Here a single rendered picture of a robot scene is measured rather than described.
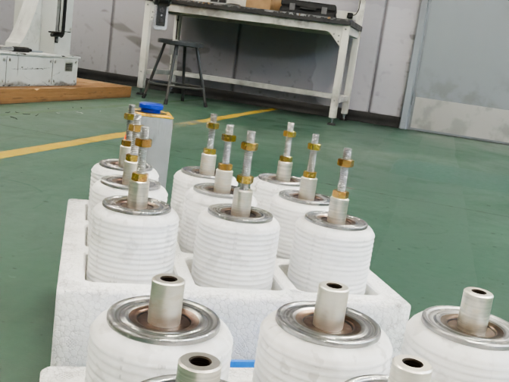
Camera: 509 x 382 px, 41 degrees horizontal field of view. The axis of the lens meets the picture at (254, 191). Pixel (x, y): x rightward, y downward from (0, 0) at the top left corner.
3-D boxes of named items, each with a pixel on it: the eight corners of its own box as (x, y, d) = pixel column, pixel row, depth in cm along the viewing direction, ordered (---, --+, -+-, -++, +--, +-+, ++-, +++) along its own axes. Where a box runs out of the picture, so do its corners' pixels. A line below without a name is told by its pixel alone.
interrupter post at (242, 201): (249, 220, 77) (254, 192, 76) (229, 217, 77) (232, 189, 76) (250, 216, 79) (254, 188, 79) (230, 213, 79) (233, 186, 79)
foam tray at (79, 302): (43, 452, 71) (56, 289, 67) (59, 308, 108) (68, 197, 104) (385, 446, 81) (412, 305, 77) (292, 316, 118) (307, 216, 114)
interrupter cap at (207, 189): (213, 185, 94) (213, 180, 94) (260, 196, 91) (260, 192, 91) (181, 191, 88) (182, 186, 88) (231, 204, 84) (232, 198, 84)
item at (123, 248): (89, 336, 83) (103, 192, 80) (167, 345, 84) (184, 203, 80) (68, 371, 74) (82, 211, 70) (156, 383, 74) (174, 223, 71)
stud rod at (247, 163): (246, 195, 78) (254, 130, 77) (248, 197, 77) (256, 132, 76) (237, 195, 78) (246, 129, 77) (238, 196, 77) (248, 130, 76)
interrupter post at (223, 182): (218, 191, 91) (221, 167, 90) (233, 195, 90) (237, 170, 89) (208, 192, 89) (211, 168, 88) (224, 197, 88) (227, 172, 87)
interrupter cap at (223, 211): (272, 230, 75) (273, 223, 74) (204, 220, 75) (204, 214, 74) (272, 214, 82) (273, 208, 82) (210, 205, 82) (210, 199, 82)
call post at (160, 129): (111, 295, 116) (129, 114, 110) (110, 281, 122) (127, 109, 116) (153, 298, 117) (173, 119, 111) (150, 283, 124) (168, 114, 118)
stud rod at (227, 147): (223, 180, 90) (230, 123, 88) (228, 182, 89) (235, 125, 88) (217, 180, 89) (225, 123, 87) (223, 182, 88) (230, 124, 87)
